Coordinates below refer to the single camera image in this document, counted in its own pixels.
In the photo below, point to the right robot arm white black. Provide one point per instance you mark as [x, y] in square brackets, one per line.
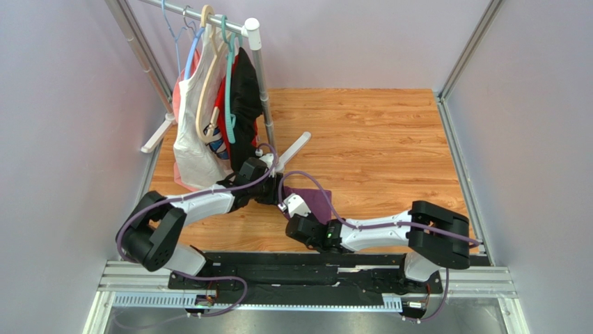
[437, 237]

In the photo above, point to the white tank top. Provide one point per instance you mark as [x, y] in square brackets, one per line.
[199, 163]

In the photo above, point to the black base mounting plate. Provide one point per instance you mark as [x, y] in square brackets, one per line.
[354, 279]

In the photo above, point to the light blue wire hanger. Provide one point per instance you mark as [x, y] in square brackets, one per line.
[175, 35]

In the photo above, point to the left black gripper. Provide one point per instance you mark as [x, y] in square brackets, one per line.
[273, 198]

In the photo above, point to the aluminium frame rail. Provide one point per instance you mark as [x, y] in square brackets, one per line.
[475, 282]

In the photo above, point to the purple cloth napkin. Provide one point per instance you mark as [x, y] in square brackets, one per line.
[316, 199]

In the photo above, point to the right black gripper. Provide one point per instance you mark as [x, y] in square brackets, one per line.
[296, 225]

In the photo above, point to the slotted cable duct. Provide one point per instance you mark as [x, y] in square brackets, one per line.
[387, 303]

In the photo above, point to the teal plastic hanger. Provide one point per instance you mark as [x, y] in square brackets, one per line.
[233, 42]

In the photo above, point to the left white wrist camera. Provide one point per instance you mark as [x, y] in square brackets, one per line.
[270, 159]

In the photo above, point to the black garment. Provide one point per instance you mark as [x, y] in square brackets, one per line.
[247, 106]

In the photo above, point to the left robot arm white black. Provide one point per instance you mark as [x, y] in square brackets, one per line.
[150, 236]

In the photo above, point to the blue plastic hanger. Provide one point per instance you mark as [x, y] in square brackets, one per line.
[192, 53]

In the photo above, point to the white grey clothes rack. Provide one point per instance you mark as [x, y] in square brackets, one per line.
[250, 30]

